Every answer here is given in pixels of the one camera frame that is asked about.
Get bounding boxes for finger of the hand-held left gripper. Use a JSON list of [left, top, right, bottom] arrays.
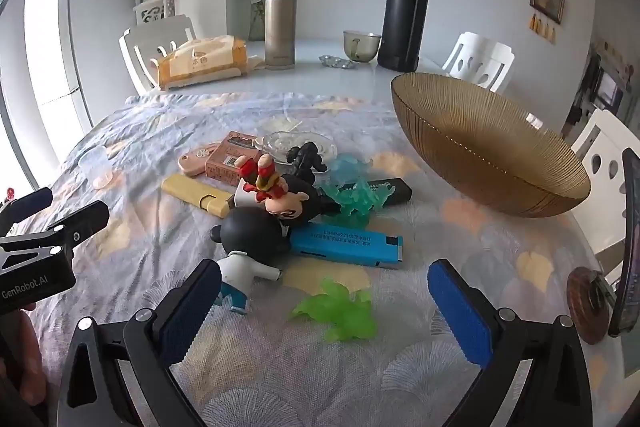
[[0, 200, 111, 275], [0, 187, 54, 233]]

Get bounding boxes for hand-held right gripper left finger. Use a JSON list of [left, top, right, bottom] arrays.
[[57, 258, 223, 427]]

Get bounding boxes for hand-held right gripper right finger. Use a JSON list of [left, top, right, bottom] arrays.
[[426, 258, 601, 427]]

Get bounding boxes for clear plastic cup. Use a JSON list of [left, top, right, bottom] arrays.
[[77, 147, 117, 189]]

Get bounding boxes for green translucent flame toy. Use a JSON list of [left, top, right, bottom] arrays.
[[320, 177, 396, 220]]

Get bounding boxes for amber ribbed glass bowl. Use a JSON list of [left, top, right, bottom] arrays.
[[390, 72, 592, 219]]

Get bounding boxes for black gorilla figure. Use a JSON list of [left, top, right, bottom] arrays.
[[286, 141, 329, 188]]

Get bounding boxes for person's left hand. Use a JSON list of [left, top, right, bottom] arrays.
[[16, 318, 50, 408]]

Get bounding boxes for printed leaf tablecloth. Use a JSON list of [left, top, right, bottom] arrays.
[[20, 92, 611, 427]]

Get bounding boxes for black white cartoon figure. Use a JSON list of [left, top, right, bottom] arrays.
[[210, 207, 296, 315]]

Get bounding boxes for yellow lighter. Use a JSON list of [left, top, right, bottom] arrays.
[[161, 173, 236, 216]]

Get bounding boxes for light green splat toy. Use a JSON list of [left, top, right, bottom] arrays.
[[289, 277, 378, 342]]

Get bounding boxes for pink key fob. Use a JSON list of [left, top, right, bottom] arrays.
[[177, 145, 219, 176]]

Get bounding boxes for round wooden phone stand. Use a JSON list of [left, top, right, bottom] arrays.
[[566, 266, 618, 345]]

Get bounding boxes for blue lighter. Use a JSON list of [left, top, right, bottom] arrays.
[[289, 223, 404, 269]]

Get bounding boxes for black rectangular device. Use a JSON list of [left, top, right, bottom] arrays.
[[367, 177, 413, 208]]

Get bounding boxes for red yellow toy figure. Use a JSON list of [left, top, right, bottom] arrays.
[[236, 153, 288, 208]]

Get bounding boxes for pink cardboard box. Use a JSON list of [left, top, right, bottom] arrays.
[[205, 131, 266, 188]]

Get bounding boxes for black-haired doll figure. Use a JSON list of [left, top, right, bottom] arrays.
[[235, 174, 346, 238]]

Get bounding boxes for white refrigerator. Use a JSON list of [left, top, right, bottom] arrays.
[[20, 0, 138, 142]]

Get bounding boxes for blue translucent flame toy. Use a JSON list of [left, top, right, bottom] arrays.
[[327, 155, 373, 185]]

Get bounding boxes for white dining chair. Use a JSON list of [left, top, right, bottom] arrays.
[[119, 14, 197, 95], [442, 32, 516, 94], [570, 109, 640, 258]]

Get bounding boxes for orange tissue pack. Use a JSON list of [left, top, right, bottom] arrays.
[[151, 36, 249, 90]]

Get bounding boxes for clear glass dish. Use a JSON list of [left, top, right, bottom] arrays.
[[254, 131, 339, 168]]

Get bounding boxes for white carved shelf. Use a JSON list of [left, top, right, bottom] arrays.
[[132, 0, 176, 28]]

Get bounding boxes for clear glass vase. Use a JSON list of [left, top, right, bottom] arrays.
[[247, 0, 267, 42]]

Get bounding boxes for cluttered display cabinet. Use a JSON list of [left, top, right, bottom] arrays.
[[575, 39, 638, 132]]

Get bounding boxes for gold thermos flask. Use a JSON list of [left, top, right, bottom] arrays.
[[263, 0, 298, 70]]

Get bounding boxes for small glass dish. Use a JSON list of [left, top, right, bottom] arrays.
[[319, 55, 357, 70]]

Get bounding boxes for olive glass cup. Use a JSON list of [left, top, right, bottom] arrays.
[[342, 30, 382, 63]]

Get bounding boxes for yellow hanging tassels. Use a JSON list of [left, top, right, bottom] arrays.
[[529, 14, 557, 42]]

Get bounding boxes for tall black thermos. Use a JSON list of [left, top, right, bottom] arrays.
[[377, 0, 434, 73]]

